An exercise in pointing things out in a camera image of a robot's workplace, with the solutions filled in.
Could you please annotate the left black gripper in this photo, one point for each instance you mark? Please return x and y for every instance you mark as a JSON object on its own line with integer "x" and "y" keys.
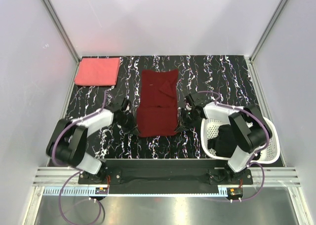
{"x": 132, "y": 127}

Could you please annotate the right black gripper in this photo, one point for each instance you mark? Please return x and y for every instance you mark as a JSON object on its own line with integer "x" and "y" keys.
{"x": 182, "y": 120}

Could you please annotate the dark red t shirt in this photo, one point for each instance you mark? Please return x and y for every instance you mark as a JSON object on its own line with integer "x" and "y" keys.
{"x": 157, "y": 114}

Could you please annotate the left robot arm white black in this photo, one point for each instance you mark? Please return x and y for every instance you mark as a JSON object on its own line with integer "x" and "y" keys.
{"x": 68, "y": 143}

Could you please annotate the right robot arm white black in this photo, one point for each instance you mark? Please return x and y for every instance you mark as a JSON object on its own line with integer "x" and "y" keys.
{"x": 235, "y": 135}

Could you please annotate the white plastic laundry basket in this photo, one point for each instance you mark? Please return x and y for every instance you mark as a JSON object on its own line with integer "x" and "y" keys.
{"x": 271, "y": 146}

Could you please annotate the black garment in basket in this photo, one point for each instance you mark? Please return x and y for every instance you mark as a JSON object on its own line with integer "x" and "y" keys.
{"x": 224, "y": 144}

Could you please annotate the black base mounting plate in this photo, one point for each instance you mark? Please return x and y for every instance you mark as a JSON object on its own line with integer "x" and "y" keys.
{"x": 171, "y": 175}

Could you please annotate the folded pink t shirt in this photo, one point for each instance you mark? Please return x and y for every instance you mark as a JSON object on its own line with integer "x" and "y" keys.
{"x": 98, "y": 72}

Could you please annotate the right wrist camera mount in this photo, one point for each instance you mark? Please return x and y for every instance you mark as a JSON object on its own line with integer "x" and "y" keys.
{"x": 194, "y": 100}

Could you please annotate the white slotted cable duct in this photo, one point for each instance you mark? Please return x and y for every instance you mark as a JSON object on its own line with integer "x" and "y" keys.
{"x": 217, "y": 192}

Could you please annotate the left aluminium frame post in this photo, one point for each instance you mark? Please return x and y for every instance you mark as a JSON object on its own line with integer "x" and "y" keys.
{"x": 61, "y": 30}

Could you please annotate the aluminium frame post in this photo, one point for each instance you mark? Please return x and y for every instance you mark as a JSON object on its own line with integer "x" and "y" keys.
{"x": 61, "y": 30}
{"x": 273, "y": 20}

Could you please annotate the right aluminium frame post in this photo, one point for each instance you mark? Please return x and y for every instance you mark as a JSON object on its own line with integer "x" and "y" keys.
{"x": 273, "y": 20}

